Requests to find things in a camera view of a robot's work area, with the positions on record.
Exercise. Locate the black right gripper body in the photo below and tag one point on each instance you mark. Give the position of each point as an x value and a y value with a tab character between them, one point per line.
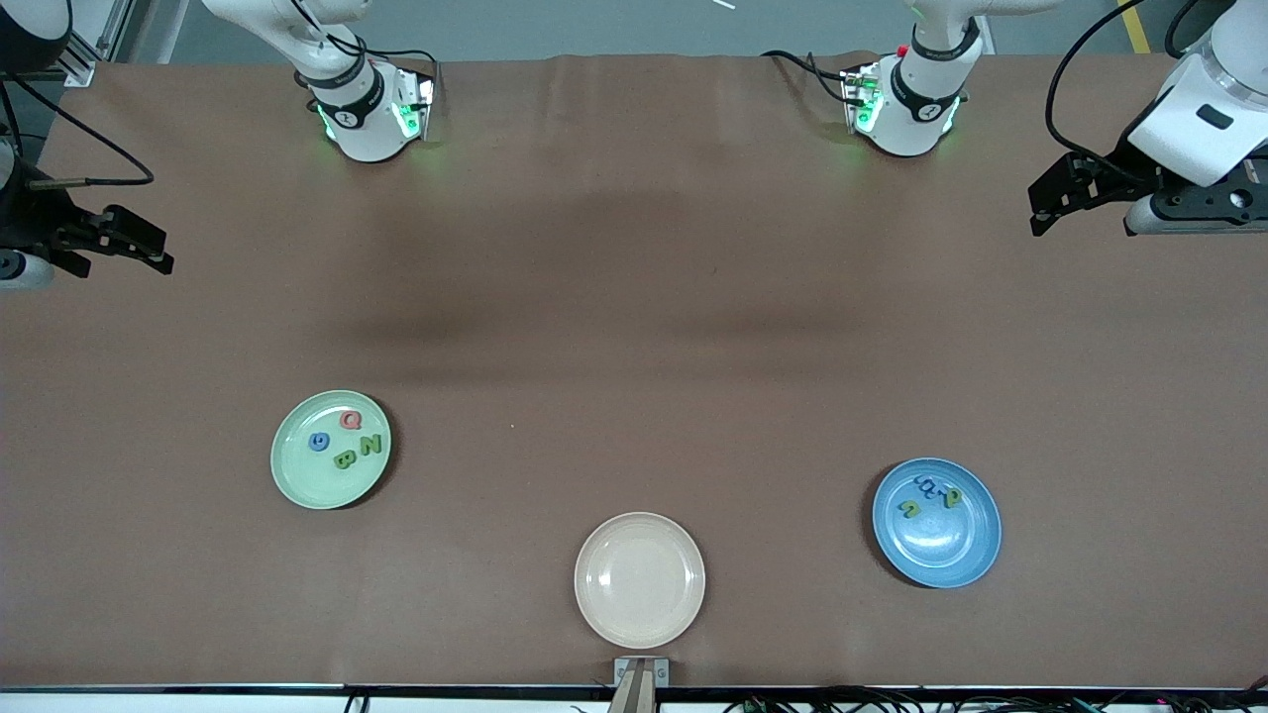
28	220

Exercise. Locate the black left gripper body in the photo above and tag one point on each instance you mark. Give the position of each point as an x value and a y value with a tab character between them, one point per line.
1117	170

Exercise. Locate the blue foam letter G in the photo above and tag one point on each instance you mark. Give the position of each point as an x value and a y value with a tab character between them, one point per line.
319	442

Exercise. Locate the red foam letter Q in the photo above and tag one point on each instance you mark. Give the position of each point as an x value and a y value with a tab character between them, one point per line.
350	420

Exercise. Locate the green foam letter B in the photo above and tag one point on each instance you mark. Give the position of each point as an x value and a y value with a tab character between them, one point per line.
345	459

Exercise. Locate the green foam letter p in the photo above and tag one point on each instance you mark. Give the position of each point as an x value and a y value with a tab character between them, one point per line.
953	498

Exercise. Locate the green foam letter N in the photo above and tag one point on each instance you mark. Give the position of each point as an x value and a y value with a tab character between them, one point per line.
370	445

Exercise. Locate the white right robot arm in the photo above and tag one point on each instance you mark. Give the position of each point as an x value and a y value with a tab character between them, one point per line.
347	109

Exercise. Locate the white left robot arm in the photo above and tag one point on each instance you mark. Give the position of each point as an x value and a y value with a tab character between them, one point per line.
921	109

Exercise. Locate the green plate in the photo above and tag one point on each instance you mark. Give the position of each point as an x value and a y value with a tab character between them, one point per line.
317	480

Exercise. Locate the blue plate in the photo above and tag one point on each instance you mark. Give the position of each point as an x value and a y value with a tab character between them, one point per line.
941	545

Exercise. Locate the brown table cover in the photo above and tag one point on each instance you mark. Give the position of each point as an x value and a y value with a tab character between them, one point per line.
634	248

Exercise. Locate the cream plate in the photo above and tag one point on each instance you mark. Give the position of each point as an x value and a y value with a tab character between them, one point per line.
640	579

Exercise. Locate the aluminium frame extrusion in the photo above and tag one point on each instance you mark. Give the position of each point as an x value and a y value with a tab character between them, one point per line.
99	45

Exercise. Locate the silver left arm base bracket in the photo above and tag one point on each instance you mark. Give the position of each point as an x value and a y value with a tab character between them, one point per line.
860	99

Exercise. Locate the silver right arm base bracket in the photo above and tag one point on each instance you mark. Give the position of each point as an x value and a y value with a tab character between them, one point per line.
416	109

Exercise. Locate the wooden camera mount bracket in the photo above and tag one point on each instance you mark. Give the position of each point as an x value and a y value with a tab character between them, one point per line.
641	683

